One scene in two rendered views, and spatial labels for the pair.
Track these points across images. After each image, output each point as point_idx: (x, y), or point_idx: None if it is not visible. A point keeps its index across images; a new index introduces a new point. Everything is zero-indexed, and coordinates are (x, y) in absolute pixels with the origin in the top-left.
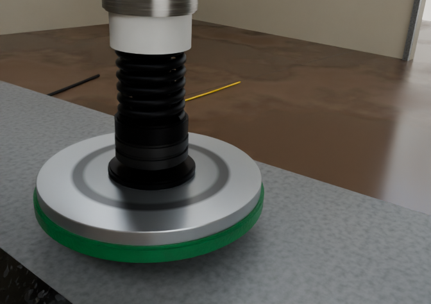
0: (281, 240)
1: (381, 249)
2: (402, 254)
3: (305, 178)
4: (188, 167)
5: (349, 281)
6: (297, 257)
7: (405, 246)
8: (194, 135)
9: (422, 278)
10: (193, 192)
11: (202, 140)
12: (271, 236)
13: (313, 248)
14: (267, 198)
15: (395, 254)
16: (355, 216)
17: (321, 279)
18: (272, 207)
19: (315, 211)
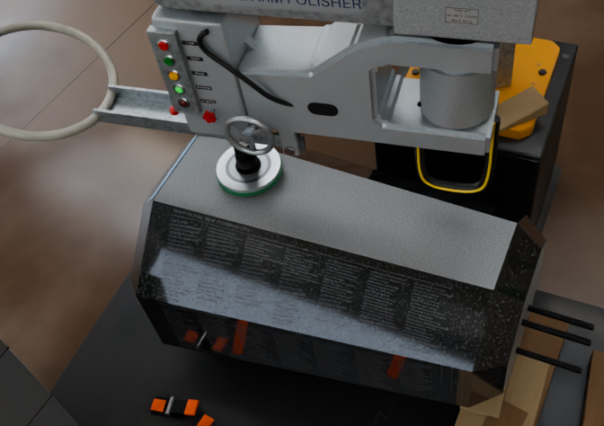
0: (212, 178)
1: (184, 182)
2: (179, 182)
3: (203, 211)
4: (236, 164)
5: (195, 170)
6: (208, 173)
7: (177, 186)
8: (241, 189)
9: (176, 176)
10: (234, 159)
11: (237, 186)
12: (215, 179)
13: (203, 178)
14: (217, 196)
15: (181, 182)
16: (189, 195)
17: (202, 168)
18: (215, 191)
19: (201, 193)
